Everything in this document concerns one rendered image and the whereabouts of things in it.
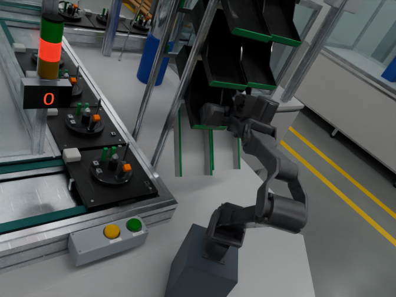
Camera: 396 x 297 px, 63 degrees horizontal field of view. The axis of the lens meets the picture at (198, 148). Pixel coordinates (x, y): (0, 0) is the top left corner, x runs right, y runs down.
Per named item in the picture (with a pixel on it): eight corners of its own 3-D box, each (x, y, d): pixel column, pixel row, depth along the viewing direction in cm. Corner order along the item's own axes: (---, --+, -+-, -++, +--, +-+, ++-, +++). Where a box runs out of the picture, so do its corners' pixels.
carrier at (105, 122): (125, 147, 122) (133, 120, 115) (60, 154, 107) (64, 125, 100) (102, 110, 136) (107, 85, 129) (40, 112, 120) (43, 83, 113)
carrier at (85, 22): (94, 30, 199) (98, 10, 192) (53, 25, 184) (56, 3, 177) (81, 14, 212) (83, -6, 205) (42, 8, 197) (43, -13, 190)
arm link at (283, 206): (306, 234, 53) (311, 197, 55) (266, 223, 52) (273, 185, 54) (236, 235, 83) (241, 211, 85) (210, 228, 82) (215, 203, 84)
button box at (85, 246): (144, 243, 98) (149, 231, 94) (75, 267, 85) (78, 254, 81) (134, 225, 102) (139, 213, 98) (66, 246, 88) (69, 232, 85)
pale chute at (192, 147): (205, 175, 120) (212, 175, 117) (174, 177, 113) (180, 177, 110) (203, 101, 122) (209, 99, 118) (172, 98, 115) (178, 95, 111)
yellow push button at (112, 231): (120, 237, 90) (122, 233, 89) (106, 241, 88) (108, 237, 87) (115, 226, 93) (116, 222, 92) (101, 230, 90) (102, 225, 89)
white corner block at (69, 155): (79, 165, 107) (81, 155, 105) (65, 167, 104) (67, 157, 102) (75, 155, 109) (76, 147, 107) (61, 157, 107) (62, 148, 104)
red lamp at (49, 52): (62, 62, 82) (64, 45, 79) (41, 61, 79) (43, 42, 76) (56, 53, 85) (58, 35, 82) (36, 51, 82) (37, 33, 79)
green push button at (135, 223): (142, 230, 95) (144, 226, 94) (129, 234, 92) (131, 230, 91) (136, 220, 97) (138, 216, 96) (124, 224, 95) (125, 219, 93)
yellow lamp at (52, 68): (60, 79, 85) (62, 63, 82) (39, 79, 82) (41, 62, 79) (55, 70, 88) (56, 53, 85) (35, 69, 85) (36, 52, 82)
